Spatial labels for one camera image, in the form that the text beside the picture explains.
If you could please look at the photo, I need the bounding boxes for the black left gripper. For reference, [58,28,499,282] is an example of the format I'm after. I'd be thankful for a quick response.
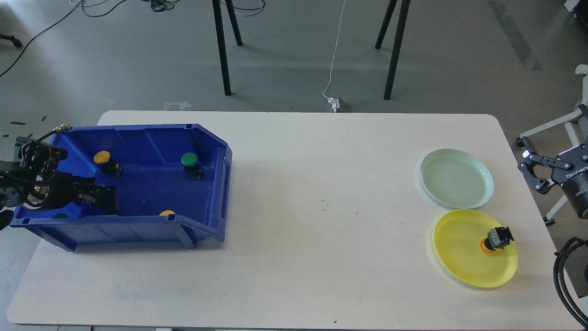
[28,172,119,214]

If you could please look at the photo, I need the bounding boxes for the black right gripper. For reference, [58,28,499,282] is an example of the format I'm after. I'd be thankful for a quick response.
[517,136,588,219]

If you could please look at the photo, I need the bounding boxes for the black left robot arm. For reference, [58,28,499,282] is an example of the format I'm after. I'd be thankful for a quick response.
[0,124,118,229]

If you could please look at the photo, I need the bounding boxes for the yellow push button back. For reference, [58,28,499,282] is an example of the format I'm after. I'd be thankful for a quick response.
[93,150,123,178]

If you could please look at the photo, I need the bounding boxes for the light green plate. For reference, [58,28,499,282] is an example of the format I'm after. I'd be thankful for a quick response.
[418,148,494,209]

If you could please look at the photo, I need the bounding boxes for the green push button right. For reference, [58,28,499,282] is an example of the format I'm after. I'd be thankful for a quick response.
[181,152,204,182]

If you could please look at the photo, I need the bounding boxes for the yellow plate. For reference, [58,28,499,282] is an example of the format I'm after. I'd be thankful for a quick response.
[432,209,519,289]

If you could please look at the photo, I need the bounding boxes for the blue plastic bin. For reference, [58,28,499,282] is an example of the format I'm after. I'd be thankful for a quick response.
[9,124,232,251]

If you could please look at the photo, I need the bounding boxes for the black tripod right legs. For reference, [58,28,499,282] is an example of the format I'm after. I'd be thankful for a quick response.
[374,0,411,101]

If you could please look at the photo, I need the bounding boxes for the black tripod legs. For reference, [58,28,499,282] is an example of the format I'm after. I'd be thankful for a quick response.
[374,0,411,101]
[212,0,243,96]

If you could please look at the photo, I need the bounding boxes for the white power adapter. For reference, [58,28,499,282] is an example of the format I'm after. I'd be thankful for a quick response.
[327,97,353,113]

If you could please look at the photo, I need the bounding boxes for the black tripod left legs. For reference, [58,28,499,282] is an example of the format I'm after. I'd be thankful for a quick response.
[212,0,243,96]

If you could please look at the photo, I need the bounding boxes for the black floor cable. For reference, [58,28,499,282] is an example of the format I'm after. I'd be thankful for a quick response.
[0,0,180,79]

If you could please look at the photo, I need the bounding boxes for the white cable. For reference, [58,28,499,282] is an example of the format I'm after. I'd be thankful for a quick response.
[323,0,348,99]

